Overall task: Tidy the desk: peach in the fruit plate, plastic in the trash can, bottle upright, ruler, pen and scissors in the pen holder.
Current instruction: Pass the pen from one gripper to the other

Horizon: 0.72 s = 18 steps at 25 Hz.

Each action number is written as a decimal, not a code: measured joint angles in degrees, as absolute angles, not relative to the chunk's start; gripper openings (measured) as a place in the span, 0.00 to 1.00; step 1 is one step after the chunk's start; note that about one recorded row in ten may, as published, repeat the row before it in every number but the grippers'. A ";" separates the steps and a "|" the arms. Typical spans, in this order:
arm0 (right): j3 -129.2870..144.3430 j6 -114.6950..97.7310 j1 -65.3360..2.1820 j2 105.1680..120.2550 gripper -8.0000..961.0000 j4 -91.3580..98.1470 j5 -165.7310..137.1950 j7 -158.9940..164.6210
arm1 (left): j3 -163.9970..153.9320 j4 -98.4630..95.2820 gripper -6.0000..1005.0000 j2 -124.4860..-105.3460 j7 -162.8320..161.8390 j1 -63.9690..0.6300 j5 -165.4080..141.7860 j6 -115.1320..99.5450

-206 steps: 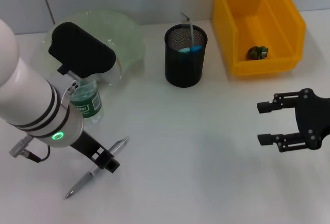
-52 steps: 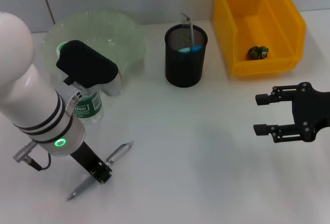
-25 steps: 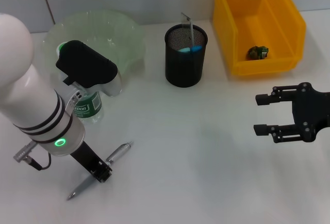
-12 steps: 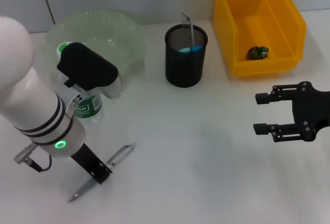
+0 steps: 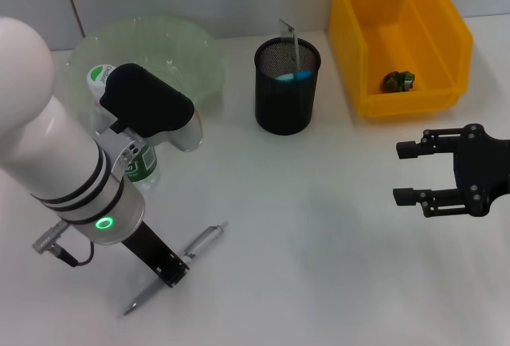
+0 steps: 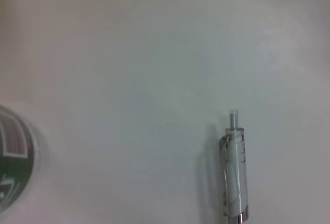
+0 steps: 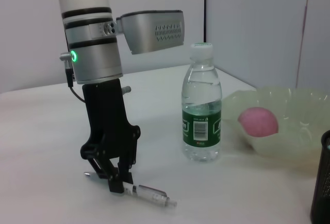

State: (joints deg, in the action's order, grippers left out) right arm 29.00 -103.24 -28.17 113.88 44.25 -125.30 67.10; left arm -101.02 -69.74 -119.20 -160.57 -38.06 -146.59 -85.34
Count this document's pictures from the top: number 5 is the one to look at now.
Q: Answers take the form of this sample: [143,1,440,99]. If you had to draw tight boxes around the green glass fruit bowl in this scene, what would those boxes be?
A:
[65,13,227,147]

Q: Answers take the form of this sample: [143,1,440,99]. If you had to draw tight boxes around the green plastic wrapper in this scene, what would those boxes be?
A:
[382,69,416,94]

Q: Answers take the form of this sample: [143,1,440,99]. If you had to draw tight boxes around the clear water bottle green label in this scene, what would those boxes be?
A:
[86,64,161,192]

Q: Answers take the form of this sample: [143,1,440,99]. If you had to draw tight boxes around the silver pen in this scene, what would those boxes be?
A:
[122,221,230,317]

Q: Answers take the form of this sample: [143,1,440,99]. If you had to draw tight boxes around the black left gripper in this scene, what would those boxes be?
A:
[121,221,190,289]

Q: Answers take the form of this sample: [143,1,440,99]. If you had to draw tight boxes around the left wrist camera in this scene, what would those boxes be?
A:
[98,62,204,152]

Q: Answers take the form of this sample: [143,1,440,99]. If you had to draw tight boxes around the blue scissors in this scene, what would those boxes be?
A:
[276,69,315,83]

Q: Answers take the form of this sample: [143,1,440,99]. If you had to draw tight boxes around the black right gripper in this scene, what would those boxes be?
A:
[392,123,510,219]

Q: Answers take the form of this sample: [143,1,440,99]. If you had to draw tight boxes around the yellow plastic bin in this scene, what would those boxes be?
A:
[328,0,475,118]

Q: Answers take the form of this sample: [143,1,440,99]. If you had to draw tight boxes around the left gripper cable with plugs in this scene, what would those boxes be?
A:
[31,221,96,269]

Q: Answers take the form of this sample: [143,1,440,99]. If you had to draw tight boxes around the black mesh pen holder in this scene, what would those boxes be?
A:
[253,37,323,137]

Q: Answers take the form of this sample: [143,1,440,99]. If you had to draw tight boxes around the transparent plastic ruler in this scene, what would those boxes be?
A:
[277,18,304,74]

